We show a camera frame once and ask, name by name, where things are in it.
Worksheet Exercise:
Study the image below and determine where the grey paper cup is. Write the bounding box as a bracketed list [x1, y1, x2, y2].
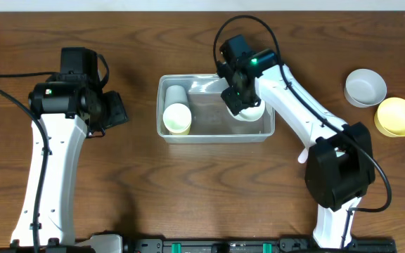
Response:
[164, 85, 188, 108]

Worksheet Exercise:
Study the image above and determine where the yellow plastic bowl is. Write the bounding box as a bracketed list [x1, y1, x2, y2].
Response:
[374, 97, 405, 138]

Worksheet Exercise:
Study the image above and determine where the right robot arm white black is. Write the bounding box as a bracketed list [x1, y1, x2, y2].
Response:
[216, 35, 375, 249]

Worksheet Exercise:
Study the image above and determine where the black mounting rail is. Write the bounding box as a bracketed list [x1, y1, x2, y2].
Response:
[76, 233, 397, 253]

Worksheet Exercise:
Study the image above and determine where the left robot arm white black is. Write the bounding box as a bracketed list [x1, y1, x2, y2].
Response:
[0, 47, 129, 252]

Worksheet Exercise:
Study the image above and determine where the white plastic bowl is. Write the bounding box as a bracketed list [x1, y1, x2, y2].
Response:
[226, 101, 266, 122]

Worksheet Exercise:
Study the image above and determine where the white plastic fork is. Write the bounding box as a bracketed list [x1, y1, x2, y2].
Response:
[297, 148, 309, 164]

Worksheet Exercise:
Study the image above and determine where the grey plastic bowl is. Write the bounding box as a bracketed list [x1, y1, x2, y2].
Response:
[344, 69, 387, 108]

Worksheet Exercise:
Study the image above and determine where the clear plastic container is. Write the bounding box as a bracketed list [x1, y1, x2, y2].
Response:
[156, 74, 275, 144]

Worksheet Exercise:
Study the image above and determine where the yellow paper cup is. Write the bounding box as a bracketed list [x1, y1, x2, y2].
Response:
[169, 127, 191, 136]

